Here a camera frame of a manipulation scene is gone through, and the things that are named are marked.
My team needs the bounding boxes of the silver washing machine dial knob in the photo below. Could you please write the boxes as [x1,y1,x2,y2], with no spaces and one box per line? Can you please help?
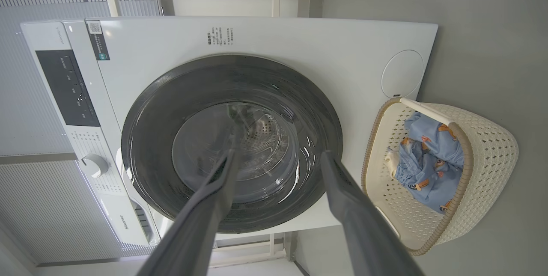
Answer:
[81,153,109,178]

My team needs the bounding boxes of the round white filter cover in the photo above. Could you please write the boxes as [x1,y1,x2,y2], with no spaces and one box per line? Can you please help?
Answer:
[381,49,424,99]

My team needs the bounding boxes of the white detergent drawer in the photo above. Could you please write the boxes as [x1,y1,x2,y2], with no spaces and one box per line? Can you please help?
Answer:
[102,193,160,245]

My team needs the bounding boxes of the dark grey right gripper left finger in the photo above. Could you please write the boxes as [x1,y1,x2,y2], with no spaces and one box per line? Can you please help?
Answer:
[136,149,239,276]

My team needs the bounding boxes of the white front-load washing machine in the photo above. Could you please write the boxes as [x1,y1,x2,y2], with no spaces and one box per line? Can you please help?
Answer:
[21,16,438,246]

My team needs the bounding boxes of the cream perforated laundry basket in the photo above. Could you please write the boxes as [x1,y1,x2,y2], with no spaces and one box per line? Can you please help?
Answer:
[361,98,519,256]

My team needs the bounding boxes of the black washing machine control panel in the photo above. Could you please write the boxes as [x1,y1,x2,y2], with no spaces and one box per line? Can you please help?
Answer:
[36,49,101,128]

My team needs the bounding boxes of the black QR label sticker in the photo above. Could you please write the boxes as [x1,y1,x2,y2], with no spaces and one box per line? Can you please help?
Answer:
[86,20,110,61]

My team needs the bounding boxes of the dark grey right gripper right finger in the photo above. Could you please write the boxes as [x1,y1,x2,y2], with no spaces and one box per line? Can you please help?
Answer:
[321,151,425,276]

